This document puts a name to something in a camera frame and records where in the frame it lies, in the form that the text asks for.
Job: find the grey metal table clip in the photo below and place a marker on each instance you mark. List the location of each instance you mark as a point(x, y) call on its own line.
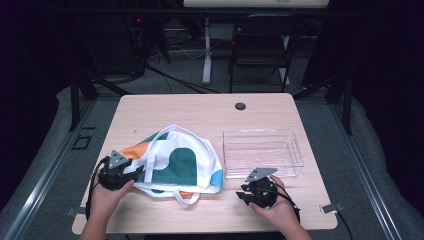
point(76, 211)
point(331, 207)

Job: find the white green orange tote bag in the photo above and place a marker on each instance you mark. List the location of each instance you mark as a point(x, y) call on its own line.
point(180, 163)

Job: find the clear plastic box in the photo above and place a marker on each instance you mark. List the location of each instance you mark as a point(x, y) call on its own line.
point(263, 153)

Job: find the aluminium floor rail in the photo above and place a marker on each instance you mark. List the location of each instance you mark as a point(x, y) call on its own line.
point(43, 180)
point(366, 180)

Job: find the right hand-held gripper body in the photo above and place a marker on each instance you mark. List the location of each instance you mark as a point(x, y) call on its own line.
point(263, 193)

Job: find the person's right hand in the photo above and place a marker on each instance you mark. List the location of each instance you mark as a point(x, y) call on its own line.
point(283, 210)

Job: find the black metal stand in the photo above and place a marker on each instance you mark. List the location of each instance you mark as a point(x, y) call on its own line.
point(75, 100)
point(347, 106)

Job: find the black computer tower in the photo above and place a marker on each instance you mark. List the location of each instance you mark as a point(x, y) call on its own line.
point(113, 43)

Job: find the white desk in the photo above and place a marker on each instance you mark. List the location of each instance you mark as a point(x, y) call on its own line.
point(207, 50)

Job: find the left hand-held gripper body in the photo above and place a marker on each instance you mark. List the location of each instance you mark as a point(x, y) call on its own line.
point(115, 171)

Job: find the person's left hand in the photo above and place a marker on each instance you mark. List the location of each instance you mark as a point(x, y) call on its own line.
point(106, 200)

